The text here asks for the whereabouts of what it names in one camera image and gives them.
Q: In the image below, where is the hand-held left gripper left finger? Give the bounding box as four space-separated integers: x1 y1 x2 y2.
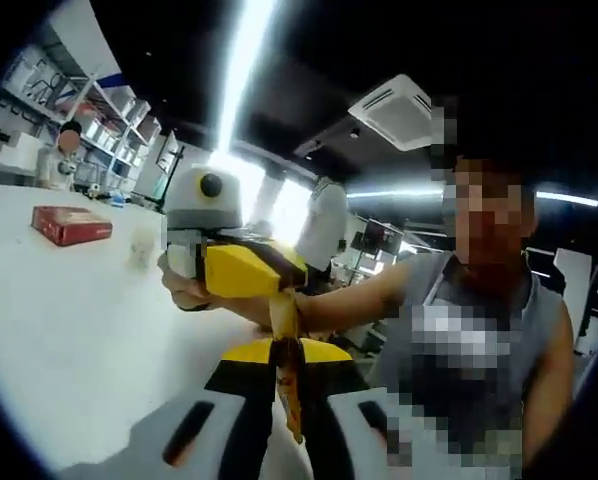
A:
58 337 278 480

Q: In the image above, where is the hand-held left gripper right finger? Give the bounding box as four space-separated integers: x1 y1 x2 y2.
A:
297 337 389 480

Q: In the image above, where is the yellow coffee pouch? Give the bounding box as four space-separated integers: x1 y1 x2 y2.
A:
268 292 311 447

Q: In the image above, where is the white cup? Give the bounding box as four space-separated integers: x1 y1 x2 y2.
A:
128 224 156 272

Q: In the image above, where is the person's right hand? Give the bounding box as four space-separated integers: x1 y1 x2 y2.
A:
161 259 281 330

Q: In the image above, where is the black pole stand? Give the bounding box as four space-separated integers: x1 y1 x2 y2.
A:
151 144 186 207

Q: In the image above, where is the small background monitor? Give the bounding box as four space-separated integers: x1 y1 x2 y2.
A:
363 219 403 254

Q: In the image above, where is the grey metal shelf rack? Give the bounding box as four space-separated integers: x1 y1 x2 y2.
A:
76 82 163 174
0 47 88 166

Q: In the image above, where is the red flat box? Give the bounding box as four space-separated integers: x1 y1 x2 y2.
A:
32 205 114 248

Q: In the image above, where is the long ceiling light strip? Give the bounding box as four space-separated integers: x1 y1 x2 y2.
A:
212 0 281 154

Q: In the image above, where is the white ceiling air conditioner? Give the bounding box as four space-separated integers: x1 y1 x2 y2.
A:
347 73 433 152

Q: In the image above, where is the person in grey shirt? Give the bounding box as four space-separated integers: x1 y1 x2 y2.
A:
368 249 576 480

